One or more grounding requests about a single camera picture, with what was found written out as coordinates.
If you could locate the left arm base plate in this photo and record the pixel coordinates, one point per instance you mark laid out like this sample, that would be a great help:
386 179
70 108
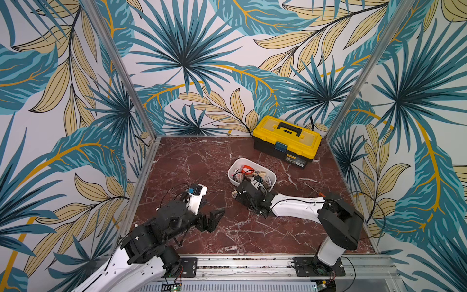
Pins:
185 267

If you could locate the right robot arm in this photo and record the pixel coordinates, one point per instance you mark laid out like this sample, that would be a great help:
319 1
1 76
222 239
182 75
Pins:
340 220

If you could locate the yellow black plastic toolbox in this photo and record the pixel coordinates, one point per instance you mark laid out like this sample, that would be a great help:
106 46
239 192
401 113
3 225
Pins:
288 142

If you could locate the aluminium front rail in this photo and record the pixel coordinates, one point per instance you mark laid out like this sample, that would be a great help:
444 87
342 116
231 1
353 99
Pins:
274 273

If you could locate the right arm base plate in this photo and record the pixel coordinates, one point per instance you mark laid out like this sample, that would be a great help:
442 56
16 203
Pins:
311 267

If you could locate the white plastic storage tray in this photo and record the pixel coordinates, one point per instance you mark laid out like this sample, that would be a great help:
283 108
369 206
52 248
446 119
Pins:
235 170

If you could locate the red translucent watch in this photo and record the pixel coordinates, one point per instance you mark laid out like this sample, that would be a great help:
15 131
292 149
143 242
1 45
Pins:
247 170

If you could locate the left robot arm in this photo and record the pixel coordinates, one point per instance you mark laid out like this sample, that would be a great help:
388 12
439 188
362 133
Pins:
145 254

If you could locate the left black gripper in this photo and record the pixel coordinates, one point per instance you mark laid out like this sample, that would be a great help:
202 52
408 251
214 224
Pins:
204 225

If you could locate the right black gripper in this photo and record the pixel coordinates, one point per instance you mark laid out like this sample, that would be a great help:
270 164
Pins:
246 190

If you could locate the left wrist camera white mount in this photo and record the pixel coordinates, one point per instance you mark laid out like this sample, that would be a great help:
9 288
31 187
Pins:
196 193

